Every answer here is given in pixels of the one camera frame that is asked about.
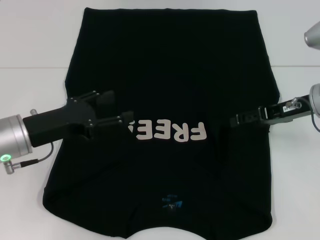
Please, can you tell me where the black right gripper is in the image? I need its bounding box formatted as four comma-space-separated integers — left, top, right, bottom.
229, 94, 313, 128

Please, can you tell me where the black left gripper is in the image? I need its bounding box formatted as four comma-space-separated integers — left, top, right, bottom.
22, 90, 135, 149

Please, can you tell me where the black shirt with white lettering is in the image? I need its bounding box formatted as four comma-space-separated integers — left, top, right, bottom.
41, 6, 281, 240

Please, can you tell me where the grey left gripper cable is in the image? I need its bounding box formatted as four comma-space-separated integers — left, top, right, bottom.
2, 142, 55, 174

